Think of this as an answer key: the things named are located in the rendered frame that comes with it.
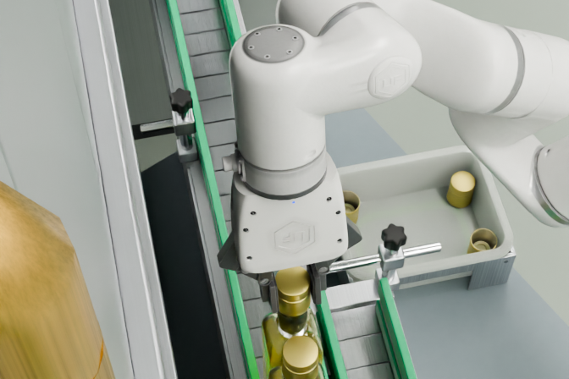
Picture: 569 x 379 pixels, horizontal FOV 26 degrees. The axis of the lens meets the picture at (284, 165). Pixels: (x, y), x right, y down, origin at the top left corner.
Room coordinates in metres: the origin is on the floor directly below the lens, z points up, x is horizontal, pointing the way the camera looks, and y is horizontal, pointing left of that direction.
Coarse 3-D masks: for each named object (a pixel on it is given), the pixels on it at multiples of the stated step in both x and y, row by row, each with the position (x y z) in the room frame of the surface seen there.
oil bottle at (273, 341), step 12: (312, 312) 0.55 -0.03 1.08; (264, 324) 0.54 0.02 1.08; (276, 324) 0.53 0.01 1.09; (312, 324) 0.53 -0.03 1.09; (264, 336) 0.53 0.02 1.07; (276, 336) 0.52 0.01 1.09; (312, 336) 0.52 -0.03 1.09; (264, 348) 0.53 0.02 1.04; (276, 348) 0.51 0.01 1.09; (264, 360) 0.53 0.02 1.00; (276, 360) 0.50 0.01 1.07; (264, 372) 0.53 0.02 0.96
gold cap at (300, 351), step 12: (300, 336) 0.49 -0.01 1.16; (288, 348) 0.47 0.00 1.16; (300, 348) 0.47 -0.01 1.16; (312, 348) 0.47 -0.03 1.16; (288, 360) 0.46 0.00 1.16; (300, 360) 0.46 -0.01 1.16; (312, 360) 0.46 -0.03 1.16; (288, 372) 0.46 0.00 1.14; (300, 372) 0.45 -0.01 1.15; (312, 372) 0.46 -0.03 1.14
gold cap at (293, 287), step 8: (280, 272) 0.54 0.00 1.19; (288, 272) 0.54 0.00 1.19; (296, 272) 0.54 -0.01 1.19; (304, 272) 0.54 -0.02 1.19; (280, 280) 0.53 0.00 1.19; (288, 280) 0.53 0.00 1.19; (296, 280) 0.53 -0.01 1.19; (304, 280) 0.53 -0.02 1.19; (280, 288) 0.52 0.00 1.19; (288, 288) 0.52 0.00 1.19; (296, 288) 0.52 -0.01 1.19; (304, 288) 0.52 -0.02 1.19; (280, 296) 0.52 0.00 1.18; (288, 296) 0.51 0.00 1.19; (296, 296) 0.51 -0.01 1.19; (304, 296) 0.52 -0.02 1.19; (280, 304) 0.52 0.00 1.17; (288, 304) 0.51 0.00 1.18; (296, 304) 0.51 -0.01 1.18; (304, 304) 0.52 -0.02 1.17; (280, 312) 0.51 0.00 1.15; (288, 312) 0.51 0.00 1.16; (296, 312) 0.51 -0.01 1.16; (304, 312) 0.51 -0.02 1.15
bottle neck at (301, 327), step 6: (306, 312) 0.52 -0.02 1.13; (282, 318) 0.52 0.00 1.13; (288, 318) 0.51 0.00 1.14; (294, 318) 0.51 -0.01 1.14; (300, 318) 0.52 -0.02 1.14; (306, 318) 0.52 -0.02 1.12; (282, 324) 0.52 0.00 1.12; (288, 324) 0.51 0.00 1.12; (294, 324) 0.51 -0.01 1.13; (300, 324) 0.52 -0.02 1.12; (306, 324) 0.52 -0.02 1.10; (282, 330) 0.52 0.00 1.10; (288, 330) 0.51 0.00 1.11; (294, 330) 0.51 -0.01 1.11; (300, 330) 0.52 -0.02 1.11; (288, 336) 0.51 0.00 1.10; (294, 336) 0.51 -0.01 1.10
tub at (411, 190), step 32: (384, 160) 0.89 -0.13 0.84; (416, 160) 0.89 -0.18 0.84; (448, 160) 0.90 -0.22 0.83; (384, 192) 0.87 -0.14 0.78; (416, 192) 0.88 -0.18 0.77; (480, 192) 0.85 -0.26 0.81; (384, 224) 0.83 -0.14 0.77; (416, 224) 0.83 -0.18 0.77; (448, 224) 0.83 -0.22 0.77; (480, 224) 0.83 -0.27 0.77; (352, 256) 0.78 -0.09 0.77; (416, 256) 0.78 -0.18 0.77; (448, 256) 0.78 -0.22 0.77; (480, 256) 0.74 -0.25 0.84
